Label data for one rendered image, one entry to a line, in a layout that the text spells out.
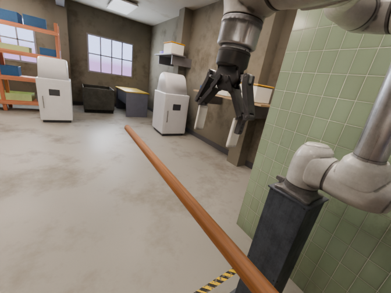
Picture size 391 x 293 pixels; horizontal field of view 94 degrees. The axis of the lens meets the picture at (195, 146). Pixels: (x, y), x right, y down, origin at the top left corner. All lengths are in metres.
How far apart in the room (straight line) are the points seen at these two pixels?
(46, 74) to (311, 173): 5.38
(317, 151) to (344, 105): 0.63
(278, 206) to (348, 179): 0.34
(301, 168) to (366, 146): 0.25
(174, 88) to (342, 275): 4.31
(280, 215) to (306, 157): 0.33
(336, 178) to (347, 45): 0.97
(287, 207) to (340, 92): 0.88
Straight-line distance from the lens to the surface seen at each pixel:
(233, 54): 0.45
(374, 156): 0.92
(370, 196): 0.93
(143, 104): 6.70
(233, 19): 0.46
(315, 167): 0.98
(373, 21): 0.91
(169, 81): 4.78
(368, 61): 1.58
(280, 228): 1.13
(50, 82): 5.47
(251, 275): 0.35
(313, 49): 1.74
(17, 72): 6.79
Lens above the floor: 1.46
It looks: 19 degrees down
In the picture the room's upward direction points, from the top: 9 degrees clockwise
